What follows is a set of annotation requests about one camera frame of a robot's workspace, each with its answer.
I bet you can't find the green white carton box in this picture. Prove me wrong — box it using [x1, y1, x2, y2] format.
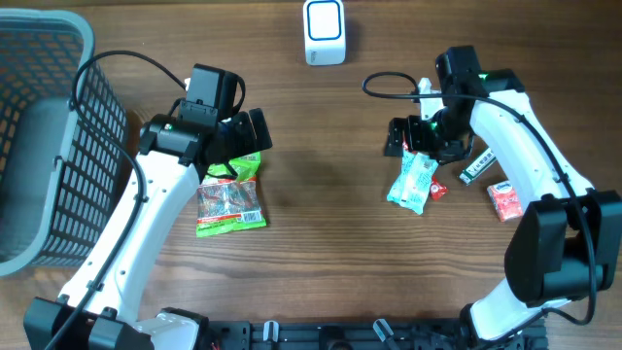
[459, 148, 497, 185]

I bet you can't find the red Nescafe stick sachet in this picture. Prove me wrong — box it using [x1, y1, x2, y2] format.
[402, 141, 448, 200]

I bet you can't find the mint green pack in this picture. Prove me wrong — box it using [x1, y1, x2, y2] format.
[387, 151, 438, 215]

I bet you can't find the green snack bag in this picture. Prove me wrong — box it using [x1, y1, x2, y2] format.
[195, 152, 267, 238]

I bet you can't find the red tissue pack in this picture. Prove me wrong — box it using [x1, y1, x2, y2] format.
[487, 180, 523, 222]

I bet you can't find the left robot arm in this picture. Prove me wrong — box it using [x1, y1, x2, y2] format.
[23, 64, 272, 349]

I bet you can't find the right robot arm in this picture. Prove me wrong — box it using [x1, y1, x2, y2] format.
[385, 46, 621, 349]

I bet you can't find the white barcode scanner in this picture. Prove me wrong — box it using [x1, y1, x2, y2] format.
[302, 0, 346, 66]

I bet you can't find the dark grey plastic basket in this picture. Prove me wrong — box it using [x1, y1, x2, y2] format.
[1, 8, 128, 276]

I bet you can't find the right black cable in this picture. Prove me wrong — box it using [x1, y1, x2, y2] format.
[362, 71, 598, 327]

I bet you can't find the black cable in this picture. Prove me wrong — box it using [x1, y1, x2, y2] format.
[362, 71, 598, 327]
[43, 50, 190, 350]

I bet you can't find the left black cable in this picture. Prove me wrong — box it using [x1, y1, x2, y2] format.
[43, 50, 190, 350]

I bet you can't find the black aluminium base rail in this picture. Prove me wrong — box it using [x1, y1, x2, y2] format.
[193, 318, 549, 350]

